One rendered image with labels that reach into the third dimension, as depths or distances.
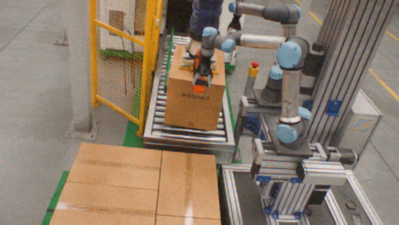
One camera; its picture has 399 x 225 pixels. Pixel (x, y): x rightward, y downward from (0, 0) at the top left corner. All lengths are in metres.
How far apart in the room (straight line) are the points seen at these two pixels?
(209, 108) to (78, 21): 1.31
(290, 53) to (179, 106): 1.08
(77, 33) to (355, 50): 2.14
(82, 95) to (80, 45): 0.50
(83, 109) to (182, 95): 1.28
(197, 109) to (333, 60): 1.02
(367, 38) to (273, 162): 0.87
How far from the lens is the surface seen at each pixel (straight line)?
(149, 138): 2.58
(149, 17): 2.93
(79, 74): 3.22
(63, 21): 5.43
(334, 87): 2.12
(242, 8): 2.52
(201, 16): 2.41
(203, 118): 2.52
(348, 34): 1.99
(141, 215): 2.14
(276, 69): 2.36
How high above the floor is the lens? 2.21
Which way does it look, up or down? 34 degrees down
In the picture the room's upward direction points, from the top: 10 degrees clockwise
